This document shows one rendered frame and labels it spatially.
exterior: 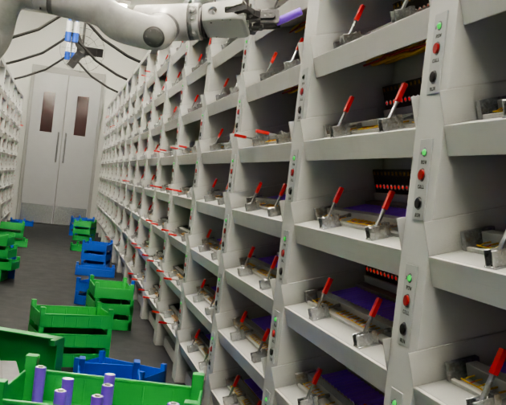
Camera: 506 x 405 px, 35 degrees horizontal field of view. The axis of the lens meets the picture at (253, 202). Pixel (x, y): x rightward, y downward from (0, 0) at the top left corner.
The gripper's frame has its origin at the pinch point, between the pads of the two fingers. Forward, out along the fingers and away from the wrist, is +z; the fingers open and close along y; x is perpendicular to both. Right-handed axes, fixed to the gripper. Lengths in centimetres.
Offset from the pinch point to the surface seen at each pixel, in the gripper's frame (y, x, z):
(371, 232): -25, 55, 23
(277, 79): 33.9, -0.9, -2.3
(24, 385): -32, 84, -34
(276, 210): 37, 34, -2
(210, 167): 137, -10, -41
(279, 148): 29.3, 20.3, -0.4
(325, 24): 3.9, -0.5, 12.2
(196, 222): 142, 11, -47
